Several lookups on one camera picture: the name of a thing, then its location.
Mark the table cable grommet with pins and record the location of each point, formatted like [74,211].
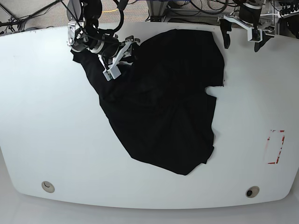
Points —
[252,192]
[48,187]

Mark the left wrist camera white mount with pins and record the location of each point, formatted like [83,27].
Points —
[254,34]

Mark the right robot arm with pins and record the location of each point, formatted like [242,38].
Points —
[84,35]

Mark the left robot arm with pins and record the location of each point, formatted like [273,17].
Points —
[250,11]

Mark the red tape rectangle marking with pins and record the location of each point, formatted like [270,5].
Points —
[274,146]

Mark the black T-shirt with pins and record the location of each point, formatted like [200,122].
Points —
[158,107]

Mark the aluminium frame post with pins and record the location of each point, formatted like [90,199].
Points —
[157,9]

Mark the right table cable grommet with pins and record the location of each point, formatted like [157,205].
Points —
[252,192]

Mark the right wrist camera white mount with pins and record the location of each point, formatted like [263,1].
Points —
[113,71]

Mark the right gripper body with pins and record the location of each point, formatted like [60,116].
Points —
[108,50]

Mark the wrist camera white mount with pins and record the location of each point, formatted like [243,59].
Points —
[113,71]
[254,34]

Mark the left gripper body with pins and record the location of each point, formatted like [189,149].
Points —
[266,26]

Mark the left table cable grommet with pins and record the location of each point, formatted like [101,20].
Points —
[48,187]

